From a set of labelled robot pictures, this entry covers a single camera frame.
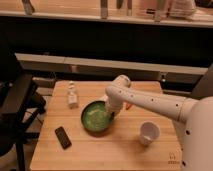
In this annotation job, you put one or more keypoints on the small clear glass bottle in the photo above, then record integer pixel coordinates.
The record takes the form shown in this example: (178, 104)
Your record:
(72, 95)

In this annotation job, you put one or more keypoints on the black smartphone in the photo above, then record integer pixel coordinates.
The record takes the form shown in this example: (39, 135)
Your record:
(63, 137)

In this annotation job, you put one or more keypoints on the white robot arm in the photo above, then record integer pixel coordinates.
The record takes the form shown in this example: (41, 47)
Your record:
(193, 119)

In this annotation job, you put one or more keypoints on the red chili pepper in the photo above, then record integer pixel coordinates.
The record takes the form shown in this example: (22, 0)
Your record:
(128, 106)

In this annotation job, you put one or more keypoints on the black chair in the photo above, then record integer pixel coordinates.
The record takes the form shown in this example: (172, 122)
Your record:
(18, 109)

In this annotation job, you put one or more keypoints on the white sponge block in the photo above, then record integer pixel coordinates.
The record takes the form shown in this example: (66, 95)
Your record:
(104, 98)

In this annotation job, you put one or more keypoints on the green ceramic bowl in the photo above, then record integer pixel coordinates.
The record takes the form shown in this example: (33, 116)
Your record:
(95, 118)

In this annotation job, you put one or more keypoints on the white paper cup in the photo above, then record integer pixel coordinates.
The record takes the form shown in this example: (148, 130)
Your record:
(149, 132)

